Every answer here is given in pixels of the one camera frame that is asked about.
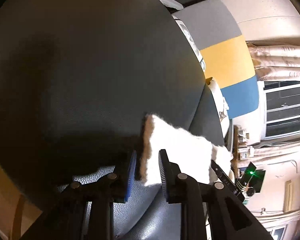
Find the white knitted sweater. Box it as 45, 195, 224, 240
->
140, 114, 235, 186

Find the wooden desk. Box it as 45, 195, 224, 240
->
231, 126, 254, 179

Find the white printed pillow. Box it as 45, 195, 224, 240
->
206, 77, 230, 137

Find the white framed window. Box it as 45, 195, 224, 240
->
260, 81, 300, 140

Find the grey yellow blue headboard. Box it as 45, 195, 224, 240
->
172, 0, 259, 119

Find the pink quilted curtain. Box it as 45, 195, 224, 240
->
247, 43, 300, 81

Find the black leather table pad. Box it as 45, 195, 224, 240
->
0, 0, 223, 239

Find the grey patterned pillow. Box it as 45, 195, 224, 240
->
159, 0, 206, 72

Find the black camera box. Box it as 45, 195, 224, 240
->
236, 162, 266, 197

